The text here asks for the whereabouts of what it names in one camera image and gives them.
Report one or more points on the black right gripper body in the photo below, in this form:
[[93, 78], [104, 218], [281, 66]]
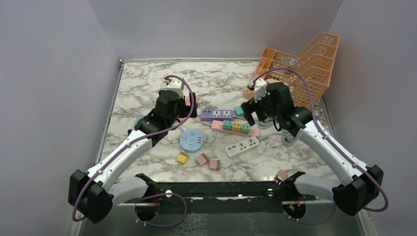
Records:
[[263, 109]]

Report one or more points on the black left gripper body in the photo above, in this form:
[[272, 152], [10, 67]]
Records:
[[184, 110]]

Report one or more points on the green plug adapter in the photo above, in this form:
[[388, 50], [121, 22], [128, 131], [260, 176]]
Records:
[[245, 128]]

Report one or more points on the yellow plug adapter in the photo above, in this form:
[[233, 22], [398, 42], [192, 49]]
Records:
[[182, 157], [236, 126]]

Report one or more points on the dark teal plug adapter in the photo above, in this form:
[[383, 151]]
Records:
[[227, 125]]

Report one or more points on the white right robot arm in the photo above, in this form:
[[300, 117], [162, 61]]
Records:
[[357, 183]]

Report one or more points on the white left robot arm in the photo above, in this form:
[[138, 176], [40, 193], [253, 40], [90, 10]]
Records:
[[94, 192]]

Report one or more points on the yellow plug adapter front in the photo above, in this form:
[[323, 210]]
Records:
[[182, 157]]

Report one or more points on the pink plug adapter at edge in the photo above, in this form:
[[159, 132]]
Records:
[[280, 177]]

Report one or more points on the round blue power socket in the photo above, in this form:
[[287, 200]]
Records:
[[191, 140]]

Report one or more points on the pink power strip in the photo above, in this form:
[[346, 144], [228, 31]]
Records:
[[217, 126]]

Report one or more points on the purple power strip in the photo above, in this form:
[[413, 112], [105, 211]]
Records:
[[216, 114]]

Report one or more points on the white power strip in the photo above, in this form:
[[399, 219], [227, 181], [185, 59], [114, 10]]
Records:
[[242, 146]]

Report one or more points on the orange plastic file rack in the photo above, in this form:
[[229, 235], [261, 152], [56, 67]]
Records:
[[315, 63]]

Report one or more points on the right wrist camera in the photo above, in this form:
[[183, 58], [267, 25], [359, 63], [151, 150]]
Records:
[[259, 88]]

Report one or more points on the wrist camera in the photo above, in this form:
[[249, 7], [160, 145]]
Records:
[[175, 85], [259, 88]]

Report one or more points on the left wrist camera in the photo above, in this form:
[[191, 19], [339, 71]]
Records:
[[175, 85]]

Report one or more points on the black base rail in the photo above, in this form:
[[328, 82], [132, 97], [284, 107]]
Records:
[[217, 197]]

